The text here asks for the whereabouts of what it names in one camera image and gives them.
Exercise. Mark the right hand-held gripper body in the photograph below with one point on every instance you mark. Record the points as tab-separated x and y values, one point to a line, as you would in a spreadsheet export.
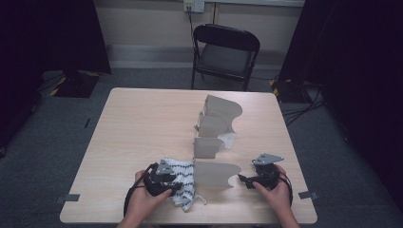
268	175

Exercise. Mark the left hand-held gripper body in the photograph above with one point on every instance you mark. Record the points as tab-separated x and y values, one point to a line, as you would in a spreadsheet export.
157	182

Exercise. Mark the white black patterned cloth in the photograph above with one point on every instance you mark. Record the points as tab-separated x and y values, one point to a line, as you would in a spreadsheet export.
187	177

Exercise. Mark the grey expandable divider rack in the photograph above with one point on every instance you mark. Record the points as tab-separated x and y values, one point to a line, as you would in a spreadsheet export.
212	174

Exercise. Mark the person's left hand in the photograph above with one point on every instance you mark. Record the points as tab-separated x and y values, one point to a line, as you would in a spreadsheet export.
142	202

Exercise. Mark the person's right hand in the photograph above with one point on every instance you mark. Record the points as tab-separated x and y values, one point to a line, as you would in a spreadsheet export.
278	199

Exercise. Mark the plain white cloth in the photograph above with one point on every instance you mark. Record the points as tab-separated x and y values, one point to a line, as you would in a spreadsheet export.
229	141

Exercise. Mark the grey tape strip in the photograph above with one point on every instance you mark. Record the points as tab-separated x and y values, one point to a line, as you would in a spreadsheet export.
67	198
308	194

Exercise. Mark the black stand base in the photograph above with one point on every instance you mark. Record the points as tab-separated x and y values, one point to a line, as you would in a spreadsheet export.
285	90
76	85

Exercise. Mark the small black floor object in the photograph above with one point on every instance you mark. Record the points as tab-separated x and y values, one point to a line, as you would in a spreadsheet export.
87	123

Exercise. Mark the black folding chair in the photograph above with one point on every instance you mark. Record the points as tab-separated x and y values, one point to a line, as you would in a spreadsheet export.
226	58

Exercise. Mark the black curtain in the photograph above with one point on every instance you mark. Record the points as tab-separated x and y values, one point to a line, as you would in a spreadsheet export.
355	63
38	38

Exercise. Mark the white wall socket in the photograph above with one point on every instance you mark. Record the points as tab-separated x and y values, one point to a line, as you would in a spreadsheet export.
194	5

